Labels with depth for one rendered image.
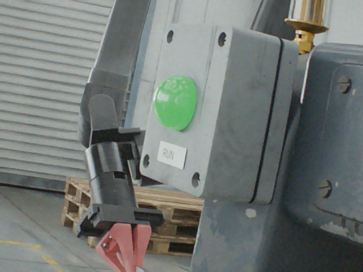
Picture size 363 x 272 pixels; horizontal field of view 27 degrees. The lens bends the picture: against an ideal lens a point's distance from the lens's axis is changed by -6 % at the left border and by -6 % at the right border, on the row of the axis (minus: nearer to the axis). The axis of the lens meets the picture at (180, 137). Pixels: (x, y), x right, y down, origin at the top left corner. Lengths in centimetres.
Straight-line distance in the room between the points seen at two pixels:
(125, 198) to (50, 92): 733
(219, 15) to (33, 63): 237
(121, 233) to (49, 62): 735
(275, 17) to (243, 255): 38
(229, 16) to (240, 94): 886
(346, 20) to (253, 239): 813
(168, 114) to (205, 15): 869
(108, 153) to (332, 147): 64
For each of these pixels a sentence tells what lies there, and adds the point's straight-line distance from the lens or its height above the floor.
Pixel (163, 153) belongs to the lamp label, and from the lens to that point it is 43.
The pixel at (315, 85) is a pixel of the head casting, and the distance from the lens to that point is 42.
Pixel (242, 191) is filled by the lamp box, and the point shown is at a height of 125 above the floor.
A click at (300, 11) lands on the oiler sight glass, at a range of 47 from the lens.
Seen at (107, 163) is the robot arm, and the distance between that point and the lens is 100.
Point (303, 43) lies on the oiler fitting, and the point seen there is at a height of 134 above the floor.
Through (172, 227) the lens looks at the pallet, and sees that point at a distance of 628.
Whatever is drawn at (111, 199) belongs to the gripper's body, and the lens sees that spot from 97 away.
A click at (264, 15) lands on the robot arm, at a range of 77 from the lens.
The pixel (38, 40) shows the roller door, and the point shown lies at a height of 160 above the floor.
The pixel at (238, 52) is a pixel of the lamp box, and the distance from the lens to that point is 40.
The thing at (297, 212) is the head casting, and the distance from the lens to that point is 42.
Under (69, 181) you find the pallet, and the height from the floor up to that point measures 40.
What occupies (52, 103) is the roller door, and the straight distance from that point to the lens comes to 831.
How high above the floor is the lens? 129
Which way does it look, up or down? 3 degrees down
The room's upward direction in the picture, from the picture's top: 11 degrees clockwise
